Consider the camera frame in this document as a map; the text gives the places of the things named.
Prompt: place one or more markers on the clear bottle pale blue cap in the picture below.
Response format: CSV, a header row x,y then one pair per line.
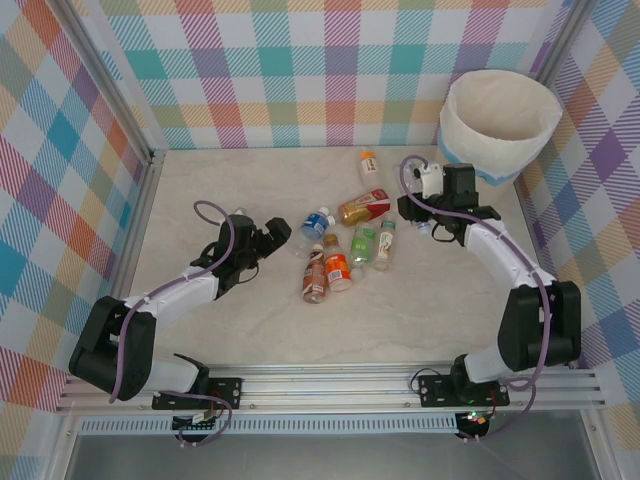
x,y
423,228

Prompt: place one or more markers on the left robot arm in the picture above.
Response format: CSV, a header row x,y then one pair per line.
x,y
170,295

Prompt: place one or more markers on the aluminium corner frame post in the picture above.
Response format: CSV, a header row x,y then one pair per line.
x,y
107,85
557,42

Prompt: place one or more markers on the grey metal base panel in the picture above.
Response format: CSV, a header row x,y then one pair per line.
x,y
325,457

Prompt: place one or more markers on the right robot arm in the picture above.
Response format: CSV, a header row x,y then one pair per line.
x,y
500,255

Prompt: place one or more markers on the small white bottle orange cap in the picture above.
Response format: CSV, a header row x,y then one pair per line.
x,y
369,164

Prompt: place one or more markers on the gold tea bottle red label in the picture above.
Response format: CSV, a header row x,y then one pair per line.
x,y
365,205

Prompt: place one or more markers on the white label bottle green cap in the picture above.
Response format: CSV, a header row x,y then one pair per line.
x,y
385,245

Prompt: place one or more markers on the brown coffee drink bottle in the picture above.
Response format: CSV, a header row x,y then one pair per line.
x,y
314,280

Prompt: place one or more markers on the aluminium side rail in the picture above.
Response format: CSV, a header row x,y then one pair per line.
x,y
137,220

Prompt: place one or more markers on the orange label plastic bottle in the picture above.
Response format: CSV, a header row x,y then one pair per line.
x,y
336,267

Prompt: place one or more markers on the white bin with blue band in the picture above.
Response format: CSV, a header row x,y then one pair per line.
x,y
500,110

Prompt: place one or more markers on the small circuit board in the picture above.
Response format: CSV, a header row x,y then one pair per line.
x,y
475,417
200,422

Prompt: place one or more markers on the green label plastic bottle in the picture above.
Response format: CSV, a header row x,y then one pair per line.
x,y
362,244

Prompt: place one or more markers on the blue label water bottle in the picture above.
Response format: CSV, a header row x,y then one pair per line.
x,y
314,223

